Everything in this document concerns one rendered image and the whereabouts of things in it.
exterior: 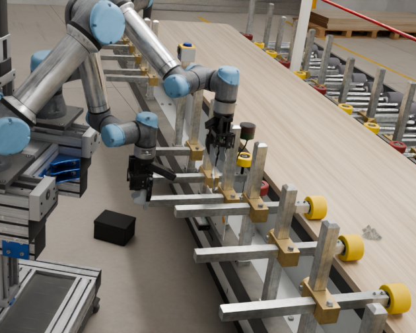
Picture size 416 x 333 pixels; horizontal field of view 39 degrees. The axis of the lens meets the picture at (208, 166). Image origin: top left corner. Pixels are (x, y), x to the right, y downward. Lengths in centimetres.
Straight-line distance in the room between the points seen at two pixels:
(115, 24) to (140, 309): 163
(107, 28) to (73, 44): 11
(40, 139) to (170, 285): 119
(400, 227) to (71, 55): 124
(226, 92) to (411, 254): 79
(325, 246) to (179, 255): 195
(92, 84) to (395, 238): 112
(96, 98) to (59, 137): 38
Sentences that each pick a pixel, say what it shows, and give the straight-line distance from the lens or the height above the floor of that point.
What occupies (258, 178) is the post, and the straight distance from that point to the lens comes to 194.
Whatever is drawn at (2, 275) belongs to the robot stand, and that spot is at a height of 48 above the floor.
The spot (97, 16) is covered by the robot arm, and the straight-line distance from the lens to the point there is 172.
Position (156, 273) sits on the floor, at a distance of 323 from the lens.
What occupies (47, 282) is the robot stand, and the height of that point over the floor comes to 21.
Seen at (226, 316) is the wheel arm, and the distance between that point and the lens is 148.
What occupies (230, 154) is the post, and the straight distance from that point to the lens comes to 216.
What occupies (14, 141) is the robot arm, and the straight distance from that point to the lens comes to 172.
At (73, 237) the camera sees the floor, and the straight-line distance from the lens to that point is 350.
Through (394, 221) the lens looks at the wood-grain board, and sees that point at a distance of 219.
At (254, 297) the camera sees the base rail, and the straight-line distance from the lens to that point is 197.
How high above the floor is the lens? 187
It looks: 25 degrees down
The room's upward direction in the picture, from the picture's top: 7 degrees clockwise
